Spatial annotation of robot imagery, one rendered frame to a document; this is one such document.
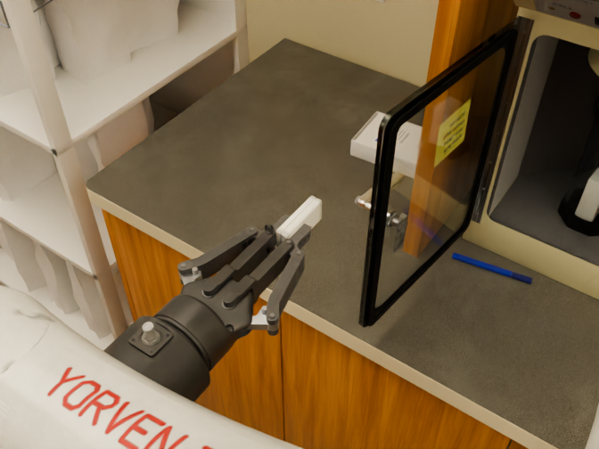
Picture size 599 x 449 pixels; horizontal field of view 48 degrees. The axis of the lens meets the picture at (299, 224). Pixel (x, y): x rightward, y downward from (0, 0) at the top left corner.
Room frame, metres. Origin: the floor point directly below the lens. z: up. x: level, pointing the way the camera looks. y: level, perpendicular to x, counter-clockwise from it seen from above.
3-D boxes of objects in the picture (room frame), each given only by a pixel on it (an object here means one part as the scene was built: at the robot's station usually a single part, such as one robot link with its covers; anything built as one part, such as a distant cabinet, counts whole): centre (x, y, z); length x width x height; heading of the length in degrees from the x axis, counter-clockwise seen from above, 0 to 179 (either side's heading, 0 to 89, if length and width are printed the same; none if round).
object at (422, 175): (0.73, -0.19, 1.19); 0.30 x 0.01 x 0.40; 138
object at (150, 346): (0.34, 0.13, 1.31); 0.09 x 0.06 x 0.12; 55
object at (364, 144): (1.11, -0.20, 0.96); 0.16 x 0.12 x 0.04; 59
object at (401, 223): (0.64, -0.13, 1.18); 0.02 x 0.02 x 0.06; 48
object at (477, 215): (0.85, -0.31, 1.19); 0.03 x 0.02 x 0.39; 55
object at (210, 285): (0.47, 0.06, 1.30); 0.11 x 0.01 x 0.04; 147
